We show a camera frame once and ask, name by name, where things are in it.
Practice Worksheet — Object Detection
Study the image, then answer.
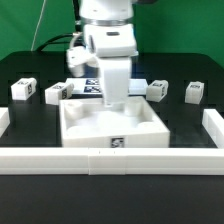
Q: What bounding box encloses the white marker tag sheet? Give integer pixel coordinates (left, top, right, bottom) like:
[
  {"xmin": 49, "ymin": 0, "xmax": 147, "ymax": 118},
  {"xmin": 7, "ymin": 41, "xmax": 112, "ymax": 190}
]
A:
[{"xmin": 66, "ymin": 78, "xmax": 148, "ymax": 95}]

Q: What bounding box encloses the white thin cable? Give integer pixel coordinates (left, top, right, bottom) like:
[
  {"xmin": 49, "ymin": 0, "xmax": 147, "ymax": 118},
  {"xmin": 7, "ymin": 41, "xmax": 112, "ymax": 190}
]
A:
[{"xmin": 30, "ymin": 0, "xmax": 48, "ymax": 52}]

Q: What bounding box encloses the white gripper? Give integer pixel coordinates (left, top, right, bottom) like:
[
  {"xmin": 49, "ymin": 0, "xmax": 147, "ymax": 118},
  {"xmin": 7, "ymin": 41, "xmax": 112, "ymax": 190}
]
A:
[{"xmin": 98, "ymin": 56, "xmax": 132, "ymax": 107}]

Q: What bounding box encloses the white fence front wall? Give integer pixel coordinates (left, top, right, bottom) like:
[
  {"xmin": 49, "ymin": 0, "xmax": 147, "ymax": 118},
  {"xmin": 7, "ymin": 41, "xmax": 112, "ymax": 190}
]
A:
[{"xmin": 0, "ymin": 148, "xmax": 224, "ymax": 175}]

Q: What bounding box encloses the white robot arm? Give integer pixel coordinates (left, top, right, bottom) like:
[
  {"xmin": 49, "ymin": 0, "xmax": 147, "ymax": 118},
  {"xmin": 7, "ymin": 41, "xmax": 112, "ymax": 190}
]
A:
[{"xmin": 66, "ymin": 0, "xmax": 137, "ymax": 108}]

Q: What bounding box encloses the black vertical cable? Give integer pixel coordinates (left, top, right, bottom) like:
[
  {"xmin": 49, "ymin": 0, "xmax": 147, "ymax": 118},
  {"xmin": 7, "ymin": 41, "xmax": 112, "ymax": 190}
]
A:
[{"xmin": 72, "ymin": 0, "xmax": 83, "ymax": 34}]

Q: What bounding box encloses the white fence left wall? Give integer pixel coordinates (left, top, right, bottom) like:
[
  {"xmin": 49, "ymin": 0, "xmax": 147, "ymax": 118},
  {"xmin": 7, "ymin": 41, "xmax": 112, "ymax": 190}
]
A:
[{"xmin": 0, "ymin": 107, "xmax": 10, "ymax": 137}]

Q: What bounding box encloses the black thick cable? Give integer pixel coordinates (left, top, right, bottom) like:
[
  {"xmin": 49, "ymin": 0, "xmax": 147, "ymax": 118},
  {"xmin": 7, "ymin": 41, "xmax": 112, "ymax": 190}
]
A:
[{"xmin": 35, "ymin": 32, "xmax": 84, "ymax": 53}]

